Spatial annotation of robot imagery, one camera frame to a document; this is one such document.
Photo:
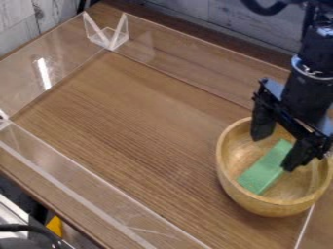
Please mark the green rectangular block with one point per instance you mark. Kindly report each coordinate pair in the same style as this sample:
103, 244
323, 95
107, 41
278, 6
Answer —
266, 170

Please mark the clear acrylic front wall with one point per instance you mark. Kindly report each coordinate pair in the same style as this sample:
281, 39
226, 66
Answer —
116, 221

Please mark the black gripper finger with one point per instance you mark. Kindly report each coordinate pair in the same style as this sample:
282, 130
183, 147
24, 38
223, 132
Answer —
262, 122
305, 150

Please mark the brown wooden bowl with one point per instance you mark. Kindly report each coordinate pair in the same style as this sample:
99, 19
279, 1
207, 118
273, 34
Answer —
297, 189

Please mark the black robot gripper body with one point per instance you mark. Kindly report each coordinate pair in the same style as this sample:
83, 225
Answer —
299, 102

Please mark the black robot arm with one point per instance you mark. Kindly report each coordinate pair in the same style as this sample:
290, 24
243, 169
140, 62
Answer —
315, 49

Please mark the clear acrylic corner bracket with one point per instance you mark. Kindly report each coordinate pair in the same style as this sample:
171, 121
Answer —
107, 37

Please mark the yellow label sticker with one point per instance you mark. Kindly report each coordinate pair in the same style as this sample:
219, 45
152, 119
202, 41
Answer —
55, 226

